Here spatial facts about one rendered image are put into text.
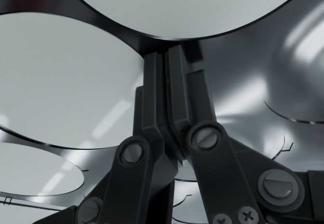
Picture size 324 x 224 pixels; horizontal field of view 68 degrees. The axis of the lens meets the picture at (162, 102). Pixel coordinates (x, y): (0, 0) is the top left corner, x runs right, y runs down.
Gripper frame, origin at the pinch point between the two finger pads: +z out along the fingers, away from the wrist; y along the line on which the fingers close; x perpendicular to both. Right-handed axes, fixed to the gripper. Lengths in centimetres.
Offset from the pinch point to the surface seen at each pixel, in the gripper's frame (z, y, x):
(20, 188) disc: 2.0, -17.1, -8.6
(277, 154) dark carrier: 2.1, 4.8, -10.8
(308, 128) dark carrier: 2.0, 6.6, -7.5
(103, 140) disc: 2.0, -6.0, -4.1
